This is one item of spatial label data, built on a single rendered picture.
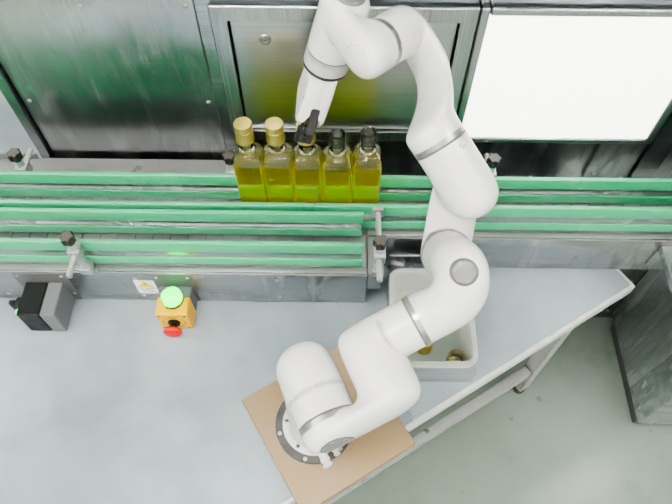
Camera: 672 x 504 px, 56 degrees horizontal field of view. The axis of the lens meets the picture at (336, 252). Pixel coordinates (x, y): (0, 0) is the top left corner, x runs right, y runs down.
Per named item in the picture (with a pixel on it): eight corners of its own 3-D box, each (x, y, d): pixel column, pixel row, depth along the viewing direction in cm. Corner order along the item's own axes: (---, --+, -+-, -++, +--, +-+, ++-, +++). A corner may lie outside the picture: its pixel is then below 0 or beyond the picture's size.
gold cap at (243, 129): (257, 142, 118) (255, 125, 114) (240, 149, 117) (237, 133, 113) (249, 129, 119) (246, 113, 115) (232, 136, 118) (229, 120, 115)
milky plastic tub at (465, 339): (462, 287, 143) (469, 268, 135) (472, 382, 131) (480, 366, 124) (385, 286, 143) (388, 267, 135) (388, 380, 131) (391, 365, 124)
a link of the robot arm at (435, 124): (407, 166, 96) (331, 46, 93) (453, 129, 103) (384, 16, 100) (443, 148, 89) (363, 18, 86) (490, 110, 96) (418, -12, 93)
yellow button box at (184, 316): (198, 301, 141) (191, 285, 135) (193, 331, 137) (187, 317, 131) (167, 301, 141) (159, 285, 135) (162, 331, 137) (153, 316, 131)
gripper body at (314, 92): (306, 31, 103) (292, 81, 112) (302, 75, 97) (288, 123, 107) (350, 42, 104) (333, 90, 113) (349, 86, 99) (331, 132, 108)
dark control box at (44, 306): (76, 299, 141) (62, 281, 134) (68, 332, 137) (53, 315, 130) (40, 299, 141) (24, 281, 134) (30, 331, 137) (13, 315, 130)
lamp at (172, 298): (185, 290, 134) (182, 284, 132) (182, 309, 132) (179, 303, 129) (164, 290, 134) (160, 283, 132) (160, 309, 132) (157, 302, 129)
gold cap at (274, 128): (285, 132, 119) (283, 115, 115) (285, 146, 117) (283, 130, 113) (266, 132, 119) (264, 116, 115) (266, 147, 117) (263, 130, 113)
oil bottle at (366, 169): (376, 202, 140) (382, 137, 121) (376, 223, 137) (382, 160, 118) (350, 202, 140) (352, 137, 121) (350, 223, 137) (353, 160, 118)
